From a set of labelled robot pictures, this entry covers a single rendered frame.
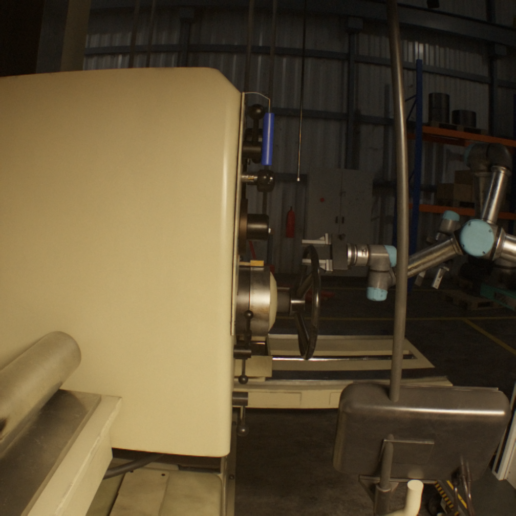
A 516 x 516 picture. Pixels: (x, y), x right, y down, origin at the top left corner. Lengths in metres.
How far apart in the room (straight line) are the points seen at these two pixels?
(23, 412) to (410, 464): 0.73
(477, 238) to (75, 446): 1.24
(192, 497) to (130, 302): 0.89
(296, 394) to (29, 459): 1.62
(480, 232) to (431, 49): 8.81
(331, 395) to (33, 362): 1.65
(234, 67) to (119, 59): 2.43
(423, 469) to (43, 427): 0.75
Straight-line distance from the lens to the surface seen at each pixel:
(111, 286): 0.93
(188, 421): 1.01
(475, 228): 1.46
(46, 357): 0.88
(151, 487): 1.64
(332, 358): 2.66
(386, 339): 3.05
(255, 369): 1.95
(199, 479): 1.71
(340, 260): 1.50
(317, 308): 1.28
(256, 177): 1.07
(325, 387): 2.25
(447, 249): 1.62
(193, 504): 1.60
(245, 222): 1.09
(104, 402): 0.99
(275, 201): 8.81
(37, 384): 0.82
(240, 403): 1.14
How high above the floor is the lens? 1.65
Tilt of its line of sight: 8 degrees down
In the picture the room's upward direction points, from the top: 3 degrees clockwise
